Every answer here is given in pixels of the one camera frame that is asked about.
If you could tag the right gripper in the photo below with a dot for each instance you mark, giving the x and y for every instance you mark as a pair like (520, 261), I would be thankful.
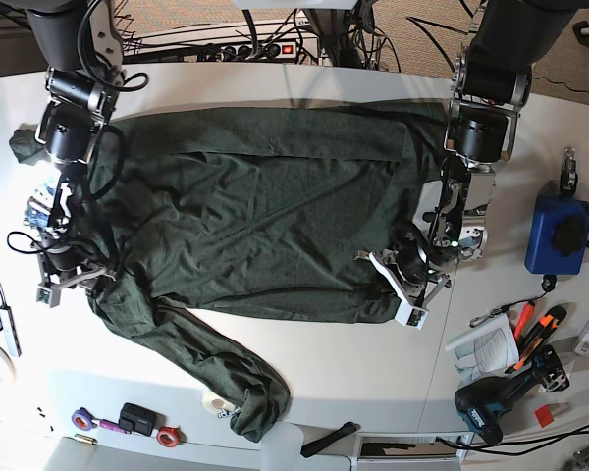
(62, 270)

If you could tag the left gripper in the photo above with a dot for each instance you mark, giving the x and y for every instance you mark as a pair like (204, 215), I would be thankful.
(411, 281)

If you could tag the dark green t-shirt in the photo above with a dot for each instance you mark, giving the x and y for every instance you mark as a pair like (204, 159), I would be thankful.
(255, 212)

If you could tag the blue box with black knob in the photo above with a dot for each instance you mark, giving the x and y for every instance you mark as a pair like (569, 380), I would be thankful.
(559, 234)

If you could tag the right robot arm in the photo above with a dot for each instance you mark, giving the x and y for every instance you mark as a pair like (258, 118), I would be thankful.
(84, 52)

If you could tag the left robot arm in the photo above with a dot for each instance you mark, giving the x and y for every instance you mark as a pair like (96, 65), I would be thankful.
(492, 83)

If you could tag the grey usb hub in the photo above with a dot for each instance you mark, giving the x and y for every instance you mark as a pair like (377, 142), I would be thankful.
(10, 331)

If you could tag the rolled paper sheet with drawing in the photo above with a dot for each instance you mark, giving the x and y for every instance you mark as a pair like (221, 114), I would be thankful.
(487, 348)

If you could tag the purple tape roll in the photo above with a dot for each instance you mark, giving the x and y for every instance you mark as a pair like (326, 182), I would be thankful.
(83, 420)

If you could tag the orange black utility knife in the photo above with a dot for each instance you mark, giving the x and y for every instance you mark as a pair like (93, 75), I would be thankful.
(540, 332)

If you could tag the red square sticker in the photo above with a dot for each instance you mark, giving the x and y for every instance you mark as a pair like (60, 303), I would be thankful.
(544, 416)

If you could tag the red tape roll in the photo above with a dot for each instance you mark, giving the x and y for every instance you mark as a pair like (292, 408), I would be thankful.
(168, 437)

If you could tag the clear tape rolls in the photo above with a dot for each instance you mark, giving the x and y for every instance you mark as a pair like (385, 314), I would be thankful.
(218, 406)

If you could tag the black power strip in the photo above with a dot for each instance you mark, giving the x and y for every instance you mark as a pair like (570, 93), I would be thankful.
(272, 53)

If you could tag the dark teal cordless drill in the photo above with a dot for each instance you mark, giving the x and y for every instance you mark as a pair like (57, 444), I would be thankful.
(482, 403)

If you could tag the black action camera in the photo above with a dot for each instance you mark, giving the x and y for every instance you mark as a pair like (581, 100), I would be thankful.
(136, 419)

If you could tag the black strap handle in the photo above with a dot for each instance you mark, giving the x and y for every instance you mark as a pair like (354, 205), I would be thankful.
(315, 447)

